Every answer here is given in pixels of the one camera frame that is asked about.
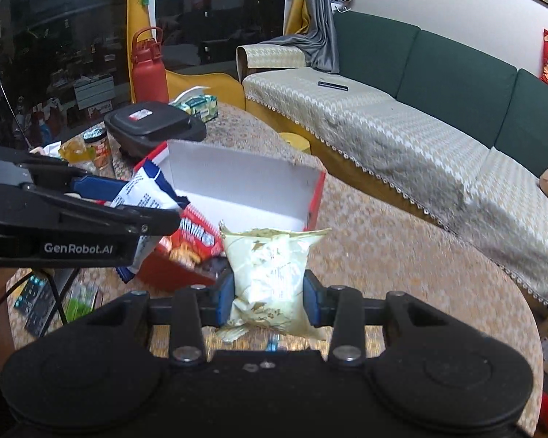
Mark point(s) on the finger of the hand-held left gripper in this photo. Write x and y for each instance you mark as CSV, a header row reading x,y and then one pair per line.
x,y
155,222
96,187

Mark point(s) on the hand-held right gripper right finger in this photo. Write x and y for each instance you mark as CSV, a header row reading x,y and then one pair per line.
x,y
311,305

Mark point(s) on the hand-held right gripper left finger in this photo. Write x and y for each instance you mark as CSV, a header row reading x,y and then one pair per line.
x,y
226,303

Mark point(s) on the blue white snack packet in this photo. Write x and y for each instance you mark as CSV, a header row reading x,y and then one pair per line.
x,y
146,191

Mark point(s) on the red snack packet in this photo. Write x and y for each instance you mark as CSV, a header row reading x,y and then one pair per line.
x,y
192,237

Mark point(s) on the cream snack packet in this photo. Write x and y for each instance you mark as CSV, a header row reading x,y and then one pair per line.
x,y
269,278

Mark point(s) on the red cardboard box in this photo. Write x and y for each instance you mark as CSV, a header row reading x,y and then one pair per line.
x,y
237,178

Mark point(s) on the jar with orange label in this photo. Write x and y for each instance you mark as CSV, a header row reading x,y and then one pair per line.
x,y
97,148

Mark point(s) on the clear yellow gift pack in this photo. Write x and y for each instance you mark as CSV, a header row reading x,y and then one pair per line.
x,y
75,153

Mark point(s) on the black remote with many buttons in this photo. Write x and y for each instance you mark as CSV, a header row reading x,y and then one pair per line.
x,y
32,303

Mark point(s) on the green packet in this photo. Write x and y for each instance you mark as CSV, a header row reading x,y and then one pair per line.
x,y
83,303

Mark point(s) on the black electric cooker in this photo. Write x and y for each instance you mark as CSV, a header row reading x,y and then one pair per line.
x,y
155,123

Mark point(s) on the green tissue pack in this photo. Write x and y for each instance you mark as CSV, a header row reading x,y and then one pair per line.
x,y
196,106

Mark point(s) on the red water bottle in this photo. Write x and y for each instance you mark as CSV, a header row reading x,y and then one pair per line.
x,y
150,73

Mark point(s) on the yellow stool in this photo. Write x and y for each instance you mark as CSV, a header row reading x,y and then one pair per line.
x,y
296,142

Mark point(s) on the beige sofa cover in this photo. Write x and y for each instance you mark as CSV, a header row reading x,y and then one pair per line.
x,y
392,137

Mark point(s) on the yellow giraffe statue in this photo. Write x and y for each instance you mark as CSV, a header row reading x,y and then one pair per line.
x,y
139,4

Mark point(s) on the slim black remote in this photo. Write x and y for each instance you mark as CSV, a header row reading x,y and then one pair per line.
x,y
333,85

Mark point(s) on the yellow curtain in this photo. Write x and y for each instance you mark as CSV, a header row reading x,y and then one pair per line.
x,y
297,4

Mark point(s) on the grey curtain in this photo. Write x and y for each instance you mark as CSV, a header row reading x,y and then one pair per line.
x,y
322,23

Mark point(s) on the green sofa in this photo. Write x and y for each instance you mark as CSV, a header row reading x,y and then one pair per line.
x,y
452,68

